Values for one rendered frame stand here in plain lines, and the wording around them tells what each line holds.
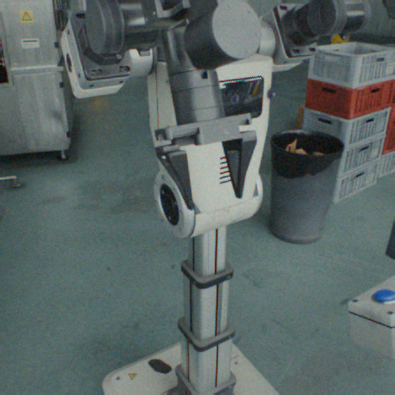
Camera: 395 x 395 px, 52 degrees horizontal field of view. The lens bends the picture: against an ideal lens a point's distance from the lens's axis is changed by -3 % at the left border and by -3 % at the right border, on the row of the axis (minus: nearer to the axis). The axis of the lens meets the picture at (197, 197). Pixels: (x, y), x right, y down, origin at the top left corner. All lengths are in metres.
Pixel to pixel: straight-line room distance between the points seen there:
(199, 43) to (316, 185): 2.15
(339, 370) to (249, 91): 1.49
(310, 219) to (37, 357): 1.71
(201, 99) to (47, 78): 3.42
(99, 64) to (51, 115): 3.21
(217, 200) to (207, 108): 0.44
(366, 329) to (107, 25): 0.56
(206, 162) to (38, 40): 3.09
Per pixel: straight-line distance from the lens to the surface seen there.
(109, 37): 0.60
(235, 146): 0.49
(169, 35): 0.48
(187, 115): 0.47
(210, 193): 0.86
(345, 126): 3.08
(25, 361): 2.13
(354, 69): 2.98
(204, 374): 1.27
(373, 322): 0.66
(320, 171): 2.49
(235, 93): 0.82
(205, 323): 1.14
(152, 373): 1.62
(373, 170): 3.64
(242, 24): 0.42
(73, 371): 2.02
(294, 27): 0.95
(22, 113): 3.95
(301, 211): 2.61
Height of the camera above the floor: 1.52
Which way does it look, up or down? 28 degrees down
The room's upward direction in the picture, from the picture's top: straight up
